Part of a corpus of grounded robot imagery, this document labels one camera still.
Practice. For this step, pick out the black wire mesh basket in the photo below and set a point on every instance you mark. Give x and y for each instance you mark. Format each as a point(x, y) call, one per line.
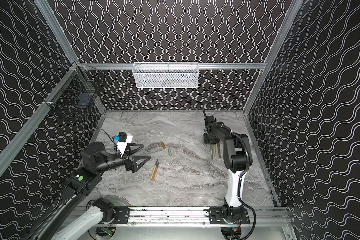
point(79, 97)

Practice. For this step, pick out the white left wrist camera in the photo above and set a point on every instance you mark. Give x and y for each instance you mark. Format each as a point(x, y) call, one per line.
point(121, 141)

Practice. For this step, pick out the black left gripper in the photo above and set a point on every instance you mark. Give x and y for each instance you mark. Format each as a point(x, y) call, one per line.
point(129, 161)

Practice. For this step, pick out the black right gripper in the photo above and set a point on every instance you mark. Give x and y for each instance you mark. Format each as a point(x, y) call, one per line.
point(211, 139)

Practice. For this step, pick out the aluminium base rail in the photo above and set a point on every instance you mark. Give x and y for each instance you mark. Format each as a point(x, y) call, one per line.
point(161, 217)

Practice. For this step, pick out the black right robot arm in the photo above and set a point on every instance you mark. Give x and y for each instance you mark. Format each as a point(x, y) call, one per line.
point(237, 159)

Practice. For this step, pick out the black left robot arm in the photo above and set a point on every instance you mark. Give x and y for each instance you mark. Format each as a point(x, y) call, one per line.
point(96, 161)

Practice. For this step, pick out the white wire mesh basket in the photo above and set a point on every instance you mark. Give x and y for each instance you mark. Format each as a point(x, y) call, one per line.
point(165, 75)

